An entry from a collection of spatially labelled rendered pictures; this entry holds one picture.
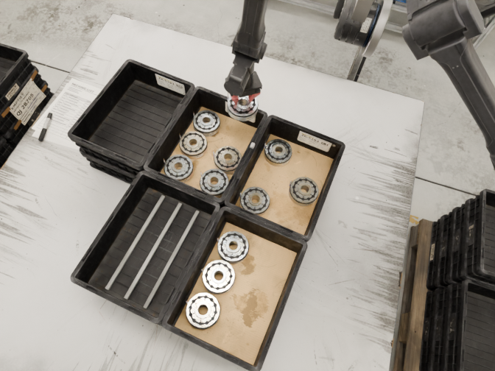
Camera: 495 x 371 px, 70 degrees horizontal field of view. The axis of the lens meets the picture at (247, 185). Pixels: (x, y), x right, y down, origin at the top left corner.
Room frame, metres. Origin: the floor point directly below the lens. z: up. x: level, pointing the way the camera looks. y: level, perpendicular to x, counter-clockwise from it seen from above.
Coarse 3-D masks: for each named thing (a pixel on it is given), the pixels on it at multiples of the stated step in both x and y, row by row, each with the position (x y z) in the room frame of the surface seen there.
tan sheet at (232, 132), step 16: (192, 128) 0.76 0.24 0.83; (224, 128) 0.78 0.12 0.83; (240, 128) 0.79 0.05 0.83; (256, 128) 0.80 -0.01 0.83; (192, 144) 0.69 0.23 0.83; (208, 144) 0.70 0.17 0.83; (224, 144) 0.71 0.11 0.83; (240, 144) 0.72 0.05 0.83; (192, 160) 0.62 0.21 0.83; (208, 160) 0.63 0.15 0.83; (192, 176) 0.56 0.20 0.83
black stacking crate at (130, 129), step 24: (144, 72) 0.95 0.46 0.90; (120, 96) 0.87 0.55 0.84; (144, 96) 0.89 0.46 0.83; (168, 96) 0.90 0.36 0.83; (96, 120) 0.73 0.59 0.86; (120, 120) 0.76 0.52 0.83; (144, 120) 0.77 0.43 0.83; (168, 120) 0.79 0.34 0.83; (96, 144) 0.64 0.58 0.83; (120, 144) 0.65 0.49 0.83; (144, 144) 0.67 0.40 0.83; (120, 168) 0.56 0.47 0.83
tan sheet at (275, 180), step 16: (304, 160) 0.68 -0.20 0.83; (320, 160) 0.69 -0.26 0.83; (256, 176) 0.59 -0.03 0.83; (272, 176) 0.60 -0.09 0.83; (288, 176) 0.61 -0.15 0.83; (304, 176) 0.61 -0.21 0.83; (320, 176) 0.62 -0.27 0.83; (272, 192) 0.53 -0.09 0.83; (288, 192) 0.54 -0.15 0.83; (304, 192) 0.55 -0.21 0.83; (272, 208) 0.47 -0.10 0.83; (288, 208) 0.48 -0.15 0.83; (304, 208) 0.49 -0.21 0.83; (288, 224) 0.42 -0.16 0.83; (304, 224) 0.43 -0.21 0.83
